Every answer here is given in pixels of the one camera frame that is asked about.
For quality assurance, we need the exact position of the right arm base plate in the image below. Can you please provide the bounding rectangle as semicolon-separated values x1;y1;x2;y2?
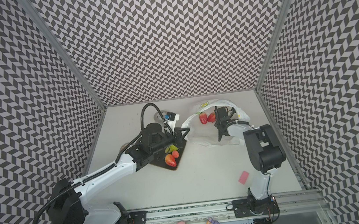
232;196;280;218

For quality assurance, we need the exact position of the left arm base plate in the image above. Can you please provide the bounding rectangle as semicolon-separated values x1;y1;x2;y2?
116;210;147;224

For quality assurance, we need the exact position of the clear tape roll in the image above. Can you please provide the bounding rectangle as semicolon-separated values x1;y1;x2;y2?
153;110;167;123

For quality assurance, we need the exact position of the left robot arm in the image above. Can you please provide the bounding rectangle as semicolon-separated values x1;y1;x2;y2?
32;103;190;224

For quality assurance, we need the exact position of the fake green fruit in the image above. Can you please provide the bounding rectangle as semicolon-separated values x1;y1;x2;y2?
165;145;179;154

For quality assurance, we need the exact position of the fake red strawberry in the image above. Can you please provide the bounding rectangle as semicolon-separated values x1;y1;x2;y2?
165;154;177;167
199;113;208;125

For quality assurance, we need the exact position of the beige tape roll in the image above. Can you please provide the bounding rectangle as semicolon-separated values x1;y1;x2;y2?
119;143;129;151

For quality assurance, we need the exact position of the pink sticky note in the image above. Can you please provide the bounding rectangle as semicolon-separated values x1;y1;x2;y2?
238;171;250;185

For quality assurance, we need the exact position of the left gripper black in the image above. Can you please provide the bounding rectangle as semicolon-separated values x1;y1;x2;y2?
150;127;194;155

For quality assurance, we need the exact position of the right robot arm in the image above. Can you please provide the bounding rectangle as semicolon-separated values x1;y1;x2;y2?
214;107;286;218

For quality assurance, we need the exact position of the white plastic bag lemon print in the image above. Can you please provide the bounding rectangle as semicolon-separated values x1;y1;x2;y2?
182;99;253;147

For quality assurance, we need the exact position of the fake red fruit piece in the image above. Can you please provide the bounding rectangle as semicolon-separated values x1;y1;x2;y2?
172;151;180;159

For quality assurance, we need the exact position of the aluminium front rail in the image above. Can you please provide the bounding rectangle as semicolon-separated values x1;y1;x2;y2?
129;189;329;224

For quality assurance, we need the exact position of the black square tray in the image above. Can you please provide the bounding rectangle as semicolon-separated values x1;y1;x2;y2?
151;140;187;171

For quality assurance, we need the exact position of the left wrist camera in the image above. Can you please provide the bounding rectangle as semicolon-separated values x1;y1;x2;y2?
164;112;180;131

